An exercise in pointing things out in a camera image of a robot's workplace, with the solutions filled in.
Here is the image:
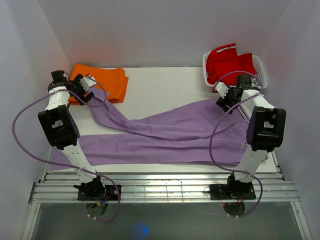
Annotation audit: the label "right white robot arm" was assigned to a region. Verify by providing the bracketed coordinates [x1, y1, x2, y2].
[209, 74, 286, 200]

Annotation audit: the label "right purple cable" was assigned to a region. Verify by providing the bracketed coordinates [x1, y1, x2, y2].
[209, 70, 265, 218]

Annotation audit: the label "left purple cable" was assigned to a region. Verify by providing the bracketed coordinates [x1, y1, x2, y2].
[11, 78, 122, 223]

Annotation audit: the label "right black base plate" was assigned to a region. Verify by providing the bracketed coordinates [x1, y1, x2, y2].
[209, 183, 256, 200]

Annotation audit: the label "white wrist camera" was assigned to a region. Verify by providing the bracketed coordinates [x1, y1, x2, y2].
[80, 74, 97, 92]
[212, 81, 230, 99]

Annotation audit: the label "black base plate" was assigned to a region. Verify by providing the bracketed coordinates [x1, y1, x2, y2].
[209, 183, 256, 200]
[76, 184, 122, 201]

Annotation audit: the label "white plastic basket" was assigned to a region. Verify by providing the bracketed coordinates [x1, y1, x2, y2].
[202, 52, 268, 89]

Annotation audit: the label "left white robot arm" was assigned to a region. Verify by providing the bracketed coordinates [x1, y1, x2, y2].
[37, 70, 106, 200]

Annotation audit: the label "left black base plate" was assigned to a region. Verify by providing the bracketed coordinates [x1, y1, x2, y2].
[76, 184, 122, 201]

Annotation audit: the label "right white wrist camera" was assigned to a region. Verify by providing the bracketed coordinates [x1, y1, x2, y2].
[212, 81, 230, 99]

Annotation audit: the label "aluminium rail frame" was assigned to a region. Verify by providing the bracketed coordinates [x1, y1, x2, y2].
[29, 153, 300, 204]

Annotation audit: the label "red trousers in basket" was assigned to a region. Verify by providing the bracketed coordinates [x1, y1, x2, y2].
[205, 43, 257, 86]

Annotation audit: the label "purple trousers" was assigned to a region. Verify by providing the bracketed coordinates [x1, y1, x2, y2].
[51, 86, 271, 168]

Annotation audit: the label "purple cable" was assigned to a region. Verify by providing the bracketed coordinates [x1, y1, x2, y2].
[11, 78, 122, 223]
[209, 70, 265, 218]

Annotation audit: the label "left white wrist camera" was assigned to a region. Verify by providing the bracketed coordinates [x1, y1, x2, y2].
[80, 74, 97, 92]

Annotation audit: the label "folded orange trousers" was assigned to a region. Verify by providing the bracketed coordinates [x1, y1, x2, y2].
[71, 63, 129, 104]

